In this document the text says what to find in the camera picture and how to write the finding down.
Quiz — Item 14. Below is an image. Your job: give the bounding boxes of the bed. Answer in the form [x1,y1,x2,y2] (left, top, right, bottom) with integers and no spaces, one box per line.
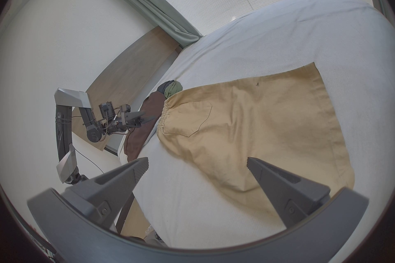
[71,0,395,251]

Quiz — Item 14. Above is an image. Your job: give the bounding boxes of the black garment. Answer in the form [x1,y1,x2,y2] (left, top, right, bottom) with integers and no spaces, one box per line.
[156,80,175,94]

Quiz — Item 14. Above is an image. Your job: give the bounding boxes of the black cable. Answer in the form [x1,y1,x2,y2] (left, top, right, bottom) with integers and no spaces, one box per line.
[72,145,105,175]

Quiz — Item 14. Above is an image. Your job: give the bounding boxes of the green garment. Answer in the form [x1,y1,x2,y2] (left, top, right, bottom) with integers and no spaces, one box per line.
[164,80,183,99]

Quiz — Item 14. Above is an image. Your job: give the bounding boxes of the tan shorts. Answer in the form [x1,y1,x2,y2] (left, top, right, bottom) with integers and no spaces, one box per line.
[156,61,355,194]

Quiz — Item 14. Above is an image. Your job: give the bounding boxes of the brown garment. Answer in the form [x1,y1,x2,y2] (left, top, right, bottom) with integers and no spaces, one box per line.
[123,92,164,164]

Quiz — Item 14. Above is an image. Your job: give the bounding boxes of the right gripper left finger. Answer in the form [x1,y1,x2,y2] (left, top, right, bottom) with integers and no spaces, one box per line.
[64,157,150,231]

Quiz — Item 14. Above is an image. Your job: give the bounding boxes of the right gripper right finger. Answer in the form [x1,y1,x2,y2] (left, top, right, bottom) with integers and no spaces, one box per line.
[247,157,331,231]

